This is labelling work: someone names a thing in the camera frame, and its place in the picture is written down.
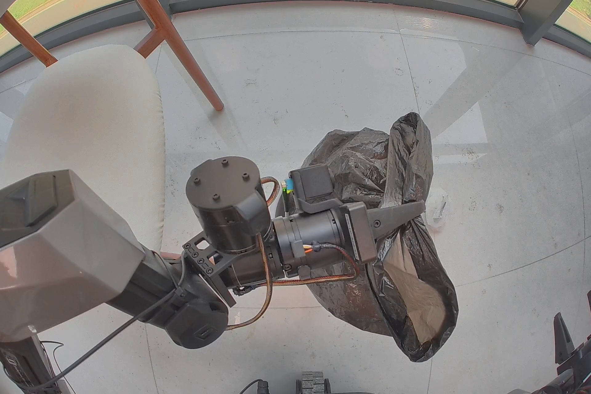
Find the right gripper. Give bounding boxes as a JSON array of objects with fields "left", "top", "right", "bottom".
[{"left": 553, "top": 290, "right": 591, "bottom": 382}]

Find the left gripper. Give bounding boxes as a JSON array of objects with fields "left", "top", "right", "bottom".
[{"left": 272, "top": 200, "right": 426, "bottom": 278}]

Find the black plastic bag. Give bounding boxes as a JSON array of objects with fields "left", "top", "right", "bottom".
[{"left": 300, "top": 111, "right": 459, "bottom": 363}]

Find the white cushioned wooden chair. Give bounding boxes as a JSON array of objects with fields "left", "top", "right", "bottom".
[{"left": 0, "top": 0, "right": 225, "bottom": 263}]

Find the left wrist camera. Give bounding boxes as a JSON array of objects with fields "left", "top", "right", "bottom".
[{"left": 288, "top": 166, "right": 346, "bottom": 215}]

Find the black cable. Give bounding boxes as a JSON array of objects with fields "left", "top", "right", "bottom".
[{"left": 239, "top": 378, "right": 279, "bottom": 394}]

